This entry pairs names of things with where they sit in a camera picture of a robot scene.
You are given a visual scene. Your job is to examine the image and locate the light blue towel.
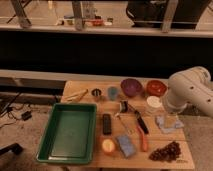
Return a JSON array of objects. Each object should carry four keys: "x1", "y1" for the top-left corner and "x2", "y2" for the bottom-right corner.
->
[{"x1": 155, "y1": 115, "x2": 184, "y2": 134}]

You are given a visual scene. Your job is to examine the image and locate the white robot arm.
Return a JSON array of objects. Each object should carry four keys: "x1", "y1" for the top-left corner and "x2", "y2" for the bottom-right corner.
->
[{"x1": 162, "y1": 66, "x2": 213, "y2": 118}]

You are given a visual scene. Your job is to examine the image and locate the purple bowl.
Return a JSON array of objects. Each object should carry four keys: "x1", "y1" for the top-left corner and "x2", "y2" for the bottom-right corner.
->
[{"x1": 120, "y1": 78, "x2": 143, "y2": 97}]

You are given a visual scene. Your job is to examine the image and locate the red bowl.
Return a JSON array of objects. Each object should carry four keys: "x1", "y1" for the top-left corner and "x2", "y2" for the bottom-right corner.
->
[{"x1": 146, "y1": 80, "x2": 167, "y2": 97}]

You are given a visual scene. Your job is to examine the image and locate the black white brush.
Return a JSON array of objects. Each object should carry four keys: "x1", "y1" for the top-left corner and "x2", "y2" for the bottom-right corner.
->
[{"x1": 120, "y1": 100, "x2": 128, "y2": 113}]

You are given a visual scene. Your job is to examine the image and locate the black remote control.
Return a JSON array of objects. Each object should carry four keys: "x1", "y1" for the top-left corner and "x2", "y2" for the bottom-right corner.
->
[{"x1": 103, "y1": 114, "x2": 112, "y2": 135}]

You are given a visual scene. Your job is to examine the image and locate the blue sponge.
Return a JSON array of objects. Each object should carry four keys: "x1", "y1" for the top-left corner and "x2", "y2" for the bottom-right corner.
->
[{"x1": 116, "y1": 135, "x2": 136, "y2": 158}]

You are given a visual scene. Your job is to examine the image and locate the orange round fruit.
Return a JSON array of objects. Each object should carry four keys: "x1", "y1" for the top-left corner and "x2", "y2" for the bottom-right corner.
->
[{"x1": 101, "y1": 139, "x2": 115, "y2": 155}]

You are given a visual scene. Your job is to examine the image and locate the green plastic tray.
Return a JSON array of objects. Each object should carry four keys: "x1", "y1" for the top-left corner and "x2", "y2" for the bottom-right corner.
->
[{"x1": 37, "y1": 103, "x2": 96, "y2": 165}]

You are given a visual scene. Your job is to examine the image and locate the black power adapter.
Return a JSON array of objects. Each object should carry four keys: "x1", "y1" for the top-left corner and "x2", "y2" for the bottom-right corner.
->
[{"x1": 21, "y1": 111, "x2": 32, "y2": 121}]

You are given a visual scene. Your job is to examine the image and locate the bunch of dark grapes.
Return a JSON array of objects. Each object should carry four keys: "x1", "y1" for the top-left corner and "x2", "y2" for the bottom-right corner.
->
[{"x1": 149, "y1": 141, "x2": 181, "y2": 162}]

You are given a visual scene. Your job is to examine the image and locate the orange handled tool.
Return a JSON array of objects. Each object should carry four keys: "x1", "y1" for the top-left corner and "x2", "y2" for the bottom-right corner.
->
[{"x1": 137, "y1": 125, "x2": 148, "y2": 152}]

